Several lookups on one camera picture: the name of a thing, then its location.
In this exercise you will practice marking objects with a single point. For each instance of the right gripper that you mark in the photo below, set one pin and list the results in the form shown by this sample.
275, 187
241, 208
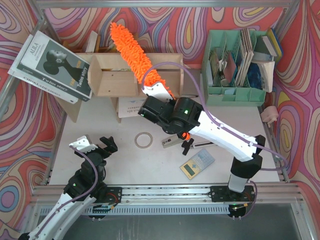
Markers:
149, 111

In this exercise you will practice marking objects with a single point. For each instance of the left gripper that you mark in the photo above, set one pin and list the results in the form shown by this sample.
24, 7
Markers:
103, 150

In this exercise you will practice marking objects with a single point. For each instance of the clear tape roll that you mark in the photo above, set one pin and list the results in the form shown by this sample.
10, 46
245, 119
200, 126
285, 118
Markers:
143, 140

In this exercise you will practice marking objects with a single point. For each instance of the orange microfiber duster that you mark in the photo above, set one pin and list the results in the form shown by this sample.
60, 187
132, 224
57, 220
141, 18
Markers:
130, 51

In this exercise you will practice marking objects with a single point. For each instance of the gold grey calculator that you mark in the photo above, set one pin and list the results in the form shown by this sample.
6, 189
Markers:
197, 163

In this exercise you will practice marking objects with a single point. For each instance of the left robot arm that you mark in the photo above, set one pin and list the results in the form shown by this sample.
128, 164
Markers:
84, 188

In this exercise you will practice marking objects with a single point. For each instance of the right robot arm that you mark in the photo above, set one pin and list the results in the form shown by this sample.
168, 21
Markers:
247, 160

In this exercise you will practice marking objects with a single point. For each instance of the wooden bookshelf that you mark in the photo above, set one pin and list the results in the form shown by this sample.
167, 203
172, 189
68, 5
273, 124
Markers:
110, 76

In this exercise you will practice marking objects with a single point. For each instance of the grey black stapler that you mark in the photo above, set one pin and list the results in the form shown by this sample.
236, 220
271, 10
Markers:
171, 141

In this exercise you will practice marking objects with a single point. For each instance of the pencil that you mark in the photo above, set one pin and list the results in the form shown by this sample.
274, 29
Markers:
190, 96

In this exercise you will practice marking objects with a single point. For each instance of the spiral drawing notebook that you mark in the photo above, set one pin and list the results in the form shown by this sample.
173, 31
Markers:
129, 106

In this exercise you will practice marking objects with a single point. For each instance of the green desk organizer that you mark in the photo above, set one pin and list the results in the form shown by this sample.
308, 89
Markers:
217, 91

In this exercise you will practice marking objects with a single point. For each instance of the red notebook in organizer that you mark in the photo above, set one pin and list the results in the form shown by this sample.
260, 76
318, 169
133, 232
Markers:
230, 68

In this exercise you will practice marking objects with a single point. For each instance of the stack of thin books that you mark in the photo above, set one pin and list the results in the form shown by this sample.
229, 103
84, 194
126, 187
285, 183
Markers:
245, 55

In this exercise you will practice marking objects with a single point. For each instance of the pink tape dispenser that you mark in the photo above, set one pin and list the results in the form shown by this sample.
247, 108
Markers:
269, 115

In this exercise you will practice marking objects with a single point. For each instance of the white book under Twins story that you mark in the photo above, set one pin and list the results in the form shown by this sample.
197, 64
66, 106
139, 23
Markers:
49, 88

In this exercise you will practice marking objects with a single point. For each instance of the blue yellow book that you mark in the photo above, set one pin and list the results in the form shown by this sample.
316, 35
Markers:
275, 41

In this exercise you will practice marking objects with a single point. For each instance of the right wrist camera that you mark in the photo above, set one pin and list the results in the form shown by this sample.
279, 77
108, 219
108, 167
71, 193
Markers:
157, 91

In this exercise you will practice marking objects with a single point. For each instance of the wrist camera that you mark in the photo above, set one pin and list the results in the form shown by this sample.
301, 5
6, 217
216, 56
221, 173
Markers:
157, 91
83, 144

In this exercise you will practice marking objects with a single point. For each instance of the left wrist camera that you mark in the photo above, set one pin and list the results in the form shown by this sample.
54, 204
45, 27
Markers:
83, 144

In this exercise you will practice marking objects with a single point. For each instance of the black handled tool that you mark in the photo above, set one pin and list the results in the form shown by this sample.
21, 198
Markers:
189, 144

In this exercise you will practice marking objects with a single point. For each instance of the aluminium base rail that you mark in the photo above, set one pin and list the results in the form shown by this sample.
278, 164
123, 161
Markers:
179, 194

